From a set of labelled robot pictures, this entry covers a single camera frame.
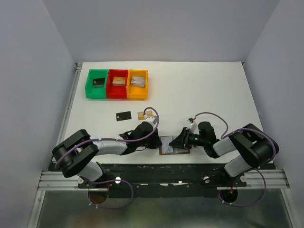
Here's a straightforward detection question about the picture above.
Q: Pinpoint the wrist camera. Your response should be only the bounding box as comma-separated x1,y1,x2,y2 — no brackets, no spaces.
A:
187,118,198,133
145,115,159,125

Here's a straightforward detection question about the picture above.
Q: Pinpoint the brown leather card holder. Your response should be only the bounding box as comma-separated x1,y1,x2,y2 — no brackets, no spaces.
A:
159,136,190,155

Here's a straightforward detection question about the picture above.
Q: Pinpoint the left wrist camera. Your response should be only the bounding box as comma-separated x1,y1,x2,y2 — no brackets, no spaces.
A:
145,115,159,125

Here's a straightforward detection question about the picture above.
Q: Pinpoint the red plastic bin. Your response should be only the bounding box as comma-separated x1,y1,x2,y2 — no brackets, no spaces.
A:
106,69,128,99

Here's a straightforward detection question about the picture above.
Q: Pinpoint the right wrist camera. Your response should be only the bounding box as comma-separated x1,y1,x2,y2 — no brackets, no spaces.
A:
187,118,198,133

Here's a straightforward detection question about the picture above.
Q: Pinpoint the orange plastic bin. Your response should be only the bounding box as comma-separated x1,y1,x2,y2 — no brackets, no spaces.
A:
126,69,149,100

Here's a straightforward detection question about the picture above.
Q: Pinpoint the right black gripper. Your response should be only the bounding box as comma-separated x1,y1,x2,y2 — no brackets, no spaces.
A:
169,126,207,150

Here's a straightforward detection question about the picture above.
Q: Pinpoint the silver VIP credit card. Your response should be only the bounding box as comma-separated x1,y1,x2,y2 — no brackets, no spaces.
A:
161,136,174,154

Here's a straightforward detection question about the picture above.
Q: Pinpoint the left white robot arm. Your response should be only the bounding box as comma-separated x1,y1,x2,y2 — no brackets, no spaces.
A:
52,121,162,188

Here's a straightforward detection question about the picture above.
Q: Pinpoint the gold credit card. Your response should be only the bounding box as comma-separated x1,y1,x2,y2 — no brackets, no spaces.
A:
137,110,153,120

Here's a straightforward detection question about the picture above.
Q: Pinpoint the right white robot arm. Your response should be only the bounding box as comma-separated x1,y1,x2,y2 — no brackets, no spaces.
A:
169,122,279,186

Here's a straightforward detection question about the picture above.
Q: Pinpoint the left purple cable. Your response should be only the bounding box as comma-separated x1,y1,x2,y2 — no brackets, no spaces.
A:
54,107,160,209

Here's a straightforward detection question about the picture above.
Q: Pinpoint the green plastic bin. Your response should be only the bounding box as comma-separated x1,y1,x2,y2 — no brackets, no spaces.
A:
85,69,109,99

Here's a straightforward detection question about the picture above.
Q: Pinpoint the black credit card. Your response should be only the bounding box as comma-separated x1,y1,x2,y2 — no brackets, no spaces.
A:
116,111,132,122

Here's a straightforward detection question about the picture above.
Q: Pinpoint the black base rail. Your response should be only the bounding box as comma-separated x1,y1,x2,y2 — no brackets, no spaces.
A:
78,164,246,198

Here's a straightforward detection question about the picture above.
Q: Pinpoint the black card stack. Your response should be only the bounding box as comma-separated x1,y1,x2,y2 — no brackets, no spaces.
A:
93,77,105,88

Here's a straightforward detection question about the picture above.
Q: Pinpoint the gold card stack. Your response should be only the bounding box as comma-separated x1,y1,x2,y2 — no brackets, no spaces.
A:
112,76,125,86

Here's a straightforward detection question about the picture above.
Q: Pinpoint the silver card stack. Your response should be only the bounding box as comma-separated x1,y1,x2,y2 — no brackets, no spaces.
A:
131,76,145,88

